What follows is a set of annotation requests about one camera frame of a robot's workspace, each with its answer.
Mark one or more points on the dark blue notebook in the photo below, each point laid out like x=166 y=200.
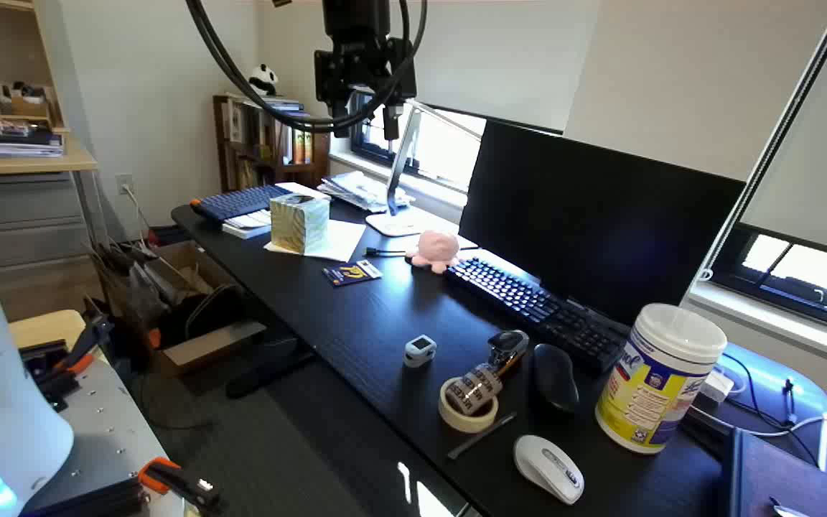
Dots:
x=238 y=203

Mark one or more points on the white roller blind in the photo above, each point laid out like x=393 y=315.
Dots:
x=815 y=125
x=509 y=59

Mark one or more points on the white computer mouse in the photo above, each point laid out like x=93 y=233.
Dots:
x=547 y=469

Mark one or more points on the small white booklet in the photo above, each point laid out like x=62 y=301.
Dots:
x=300 y=190

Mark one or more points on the blue yellow card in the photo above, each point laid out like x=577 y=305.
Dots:
x=350 y=273

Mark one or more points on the white paper sheet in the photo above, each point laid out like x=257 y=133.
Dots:
x=343 y=242

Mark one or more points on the black keyboard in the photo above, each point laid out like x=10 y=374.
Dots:
x=538 y=305

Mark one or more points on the black orange hand tools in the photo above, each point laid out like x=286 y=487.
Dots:
x=63 y=361

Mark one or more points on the open cardboard box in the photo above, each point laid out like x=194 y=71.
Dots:
x=178 y=305

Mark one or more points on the light wooden shelf unit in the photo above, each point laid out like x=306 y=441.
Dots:
x=11 y=158

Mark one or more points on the white desk lamp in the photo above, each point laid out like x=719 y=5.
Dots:
x=402 y=161

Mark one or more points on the blue plastic container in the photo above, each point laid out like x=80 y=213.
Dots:
x=774 y=390

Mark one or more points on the yellow wipes canister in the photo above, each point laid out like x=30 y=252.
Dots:
x=659 y=382

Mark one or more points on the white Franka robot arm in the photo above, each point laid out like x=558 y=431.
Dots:
x=0 y=403

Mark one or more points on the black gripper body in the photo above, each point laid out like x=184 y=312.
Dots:
x=360 y=29

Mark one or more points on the black computer monitor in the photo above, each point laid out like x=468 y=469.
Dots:
x=596 y=219

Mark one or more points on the dark wooden bookshelf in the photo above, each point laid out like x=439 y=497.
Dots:
x=258 y=148

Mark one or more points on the black oval mouse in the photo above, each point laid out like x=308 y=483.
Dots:
x=555 y=377

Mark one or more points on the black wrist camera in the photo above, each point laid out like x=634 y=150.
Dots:
x=331 y=68

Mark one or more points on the yellow patterned tissue box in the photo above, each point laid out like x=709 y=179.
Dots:
x=300 y=226

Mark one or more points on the pink octopus plush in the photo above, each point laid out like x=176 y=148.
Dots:
x=433 y=252

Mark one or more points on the stack of white booklets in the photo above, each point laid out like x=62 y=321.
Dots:
x=247 y=226

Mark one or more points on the dark blue hardcover book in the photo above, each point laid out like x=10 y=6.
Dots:
x=787 y=479

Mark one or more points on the thin black pen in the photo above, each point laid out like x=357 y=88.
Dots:
x=479 y=437

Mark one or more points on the pile of papers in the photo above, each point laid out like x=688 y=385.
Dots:
x=360 y=190

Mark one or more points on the light wooden board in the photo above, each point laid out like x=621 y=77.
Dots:
x=44 y=328

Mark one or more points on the panda plush toy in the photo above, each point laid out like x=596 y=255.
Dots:
x=261 y=82

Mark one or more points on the black orange tape dispenser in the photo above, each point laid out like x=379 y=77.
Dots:
x=509 y=348

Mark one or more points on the beige masking tape roll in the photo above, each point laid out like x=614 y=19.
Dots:
x=466 y=405

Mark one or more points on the orange black clamp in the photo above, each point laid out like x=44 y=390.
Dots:
x=178 y=480

